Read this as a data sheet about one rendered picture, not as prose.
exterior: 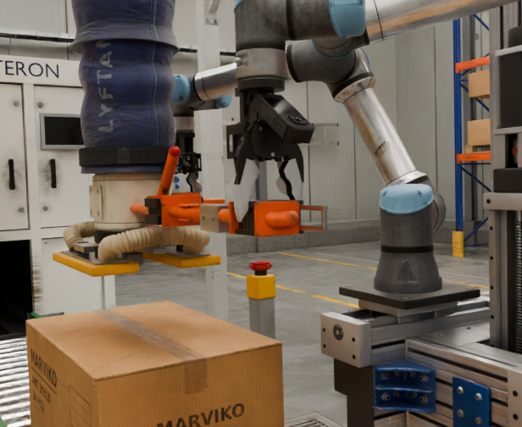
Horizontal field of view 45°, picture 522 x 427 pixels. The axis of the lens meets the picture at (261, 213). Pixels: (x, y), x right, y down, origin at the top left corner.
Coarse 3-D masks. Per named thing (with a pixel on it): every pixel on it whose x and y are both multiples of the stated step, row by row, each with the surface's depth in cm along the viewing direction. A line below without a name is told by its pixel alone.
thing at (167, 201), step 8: (144, 200) 124; (152, 200) 120; (160, 200) 126; (168, 200) 118; (176, 200) 119; (184, 200) 120; (192, 200) 121; (200, 200) 122; (152, 208) 123; (160, 208) 119; (168, 208) 118; (152, 216) 121; (160, 216) 119; (168, 216) 119; (152, 224) 121; (160, 224) 119; (168, 224) 119; (176, 224) 120; (184, 224) 120; (192, 224) 121
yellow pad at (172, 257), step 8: (168, 248) 151; (176, 248) 144; (144, 256) 152; (152, 256) 147; (160, 256) 143; (168, 256) 140; (176, 256) 139; (184, 256) 137; (192, 256) 138; (200, 256) 139; (208, 256) 138; (216, 256) 138; (168, 264) 140; (176, 264) 135; (184, 264) 134; (192, 264) 135; (200, 264) 136; (208, 264) 137; (216, 264) 138
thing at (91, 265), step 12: (60, 252) 151; (72, 252) 146; (84, 252) 146; (96, 252) 133; (72, 264) 136; (84, 264) 129; (96, 264) 127; (108, 264) 127; (120, 264) 127; (132, 264) 128; (96, 276) 124
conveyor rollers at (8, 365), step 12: (24, 336) 311; (0, 348) 294; (12, 348) 290; (24, 348) 292; (0, 360) 270; (12, 360) 272; (24, 360) 268; (0, 372) 253; (12, 372) 255; (24, 372) 251; (0, 384) 237; (12, 384) 238; (24, 384) 240; (0, 396) 227; (12, 396) 222; (24, 396) 223; (0, 408) 211; (12, 408) 212; (24, 408) 214; (12, 420) 203; (24, 420) 199
